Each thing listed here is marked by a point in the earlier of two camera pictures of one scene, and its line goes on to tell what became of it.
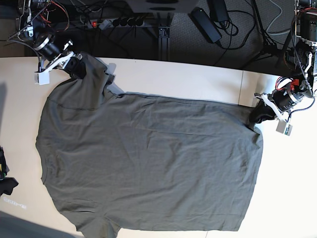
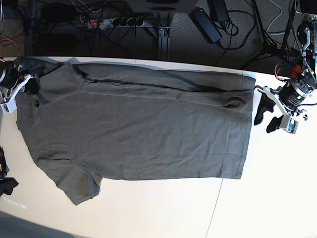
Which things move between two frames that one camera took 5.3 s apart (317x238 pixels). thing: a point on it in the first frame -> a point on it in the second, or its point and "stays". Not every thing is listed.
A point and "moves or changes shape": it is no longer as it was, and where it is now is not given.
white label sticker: (12, 202) stays
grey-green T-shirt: (112, 161) moves or changes shape
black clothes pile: (7, 184) stays
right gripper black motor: (50, 48) -> (9, 77)
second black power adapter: (218, 10) stays
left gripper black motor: (284, 99) -> (291, 94)
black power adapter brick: (205, 24) stays
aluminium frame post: (164, 43) stays
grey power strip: (100, 24) stays
